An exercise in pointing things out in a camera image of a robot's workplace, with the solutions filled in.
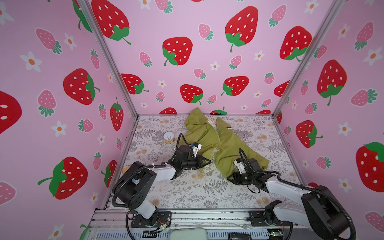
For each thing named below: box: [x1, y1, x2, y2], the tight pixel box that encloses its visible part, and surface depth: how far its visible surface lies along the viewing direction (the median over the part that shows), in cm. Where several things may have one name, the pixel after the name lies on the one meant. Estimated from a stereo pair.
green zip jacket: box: [179, 108, 270, 179], surface depth 100 cm
